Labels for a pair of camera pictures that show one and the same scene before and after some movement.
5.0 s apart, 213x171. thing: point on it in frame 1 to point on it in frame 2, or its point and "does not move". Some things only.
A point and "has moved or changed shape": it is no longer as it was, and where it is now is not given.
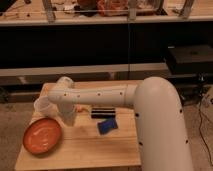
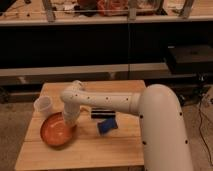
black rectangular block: x=103 y=113 does not move
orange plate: x=42 y=136 has moved or changed shape
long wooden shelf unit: x=99 y=38 does not move
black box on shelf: x=190 y=59 does not move
